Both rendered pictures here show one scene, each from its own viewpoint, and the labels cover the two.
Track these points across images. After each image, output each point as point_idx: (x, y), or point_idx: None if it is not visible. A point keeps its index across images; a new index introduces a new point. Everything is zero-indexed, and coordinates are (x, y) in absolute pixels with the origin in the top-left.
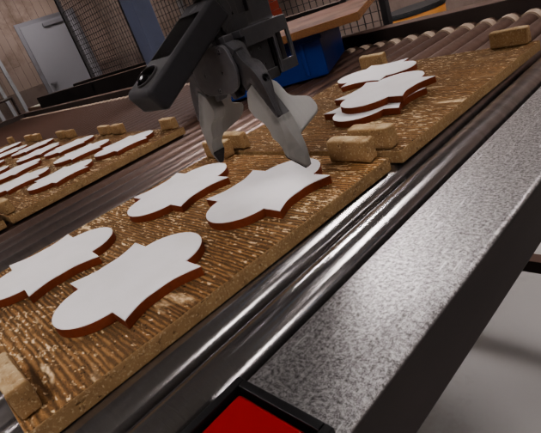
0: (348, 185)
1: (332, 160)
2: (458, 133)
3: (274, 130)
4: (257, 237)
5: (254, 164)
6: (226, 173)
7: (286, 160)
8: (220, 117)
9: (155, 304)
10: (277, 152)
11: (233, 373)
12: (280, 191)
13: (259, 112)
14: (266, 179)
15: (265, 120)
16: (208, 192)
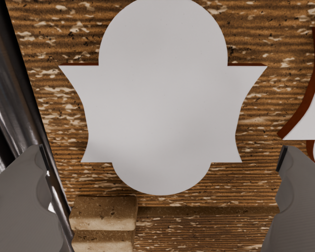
0: (56, 153)
1: (131, 196)
2: (69, 247)
3: (17, 185)
4: (53, 2)
5: (274, 184)
6: (310, 155)
7: (219, 196)
8: (267, 233)
9: None
10: (259, 212)
11: None
12: (118, 115)
13: (24, 228)
14: (180, 140)
15: (22, 206)
16: (304, 100)
